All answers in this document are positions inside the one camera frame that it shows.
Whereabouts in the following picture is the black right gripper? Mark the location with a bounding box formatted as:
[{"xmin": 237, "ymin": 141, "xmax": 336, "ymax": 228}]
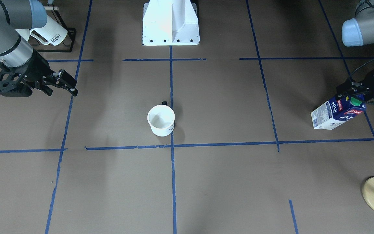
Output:
[{"xmin": 22, "ymin": 50, "xmax": 78, "ymax": 97}]

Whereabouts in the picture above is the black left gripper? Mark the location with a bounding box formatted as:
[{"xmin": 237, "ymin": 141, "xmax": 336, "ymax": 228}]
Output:
[{"xmin": 336, "ymin": 69, "xmax": 374, "ymax": 105}]

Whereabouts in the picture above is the blue milk carton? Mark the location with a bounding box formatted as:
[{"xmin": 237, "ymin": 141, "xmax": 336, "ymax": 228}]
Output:
[{"xmin": 311, "ymin": 94, "xmax": 366, "ymax": 130}]

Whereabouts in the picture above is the white smiley face mug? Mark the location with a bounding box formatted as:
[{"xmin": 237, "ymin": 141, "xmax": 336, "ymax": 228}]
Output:
[{"xmin": 147, "ymin": 101, "xmax": 175, "ymax": 137}]

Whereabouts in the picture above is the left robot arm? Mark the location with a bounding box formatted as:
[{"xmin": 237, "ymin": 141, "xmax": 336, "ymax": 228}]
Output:
[{"xmin": 335, "ymin": 0, "xmax": 374, "ymax": 106}]

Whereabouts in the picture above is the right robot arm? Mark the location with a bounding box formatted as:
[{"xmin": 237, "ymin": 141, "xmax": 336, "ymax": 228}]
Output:
[{"xmin": 0, "ymin": 0, "xmax": 78, "ymax": 97}]

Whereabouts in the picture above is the white ribbed HOME mug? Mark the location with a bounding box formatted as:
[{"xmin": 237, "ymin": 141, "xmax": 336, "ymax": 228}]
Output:
[{"xmin": 30, "ymin": 16, "xmax": 68, "ymax": 46}]

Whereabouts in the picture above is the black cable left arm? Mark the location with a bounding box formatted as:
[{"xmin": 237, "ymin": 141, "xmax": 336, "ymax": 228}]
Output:
[{"xmin": 346, "ymin": 49, "xmax": 374, "ymax": 82}]

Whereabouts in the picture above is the black wire mug rack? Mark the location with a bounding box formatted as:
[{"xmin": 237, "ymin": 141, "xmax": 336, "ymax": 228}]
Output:
[{"xmin": 28, "ymin": 4, "xmax": 77, "ymax": 52}]

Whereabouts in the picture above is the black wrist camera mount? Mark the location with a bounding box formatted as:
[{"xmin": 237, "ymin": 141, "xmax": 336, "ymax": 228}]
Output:
[{"xmin": 0, "ymin": 62, "xmax": 32, "ymax": 97}]

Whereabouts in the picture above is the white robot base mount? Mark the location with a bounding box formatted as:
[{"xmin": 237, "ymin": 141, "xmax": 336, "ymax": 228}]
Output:
[{"xmin": 142, "ymin": 0, "xmax": 200, "ymax": 46}]

